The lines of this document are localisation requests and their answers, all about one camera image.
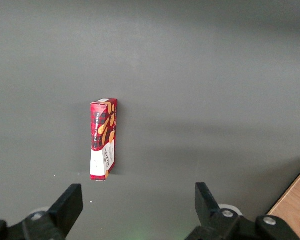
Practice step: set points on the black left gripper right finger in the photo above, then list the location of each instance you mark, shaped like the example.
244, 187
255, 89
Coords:
212, 212

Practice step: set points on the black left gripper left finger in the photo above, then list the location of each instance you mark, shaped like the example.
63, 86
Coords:
62, 215

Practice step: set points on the wooden drawer cabinet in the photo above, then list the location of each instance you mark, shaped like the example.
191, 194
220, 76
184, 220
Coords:
295, 205

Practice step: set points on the red shortbread biscuit box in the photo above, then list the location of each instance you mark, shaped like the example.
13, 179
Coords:
103, 140

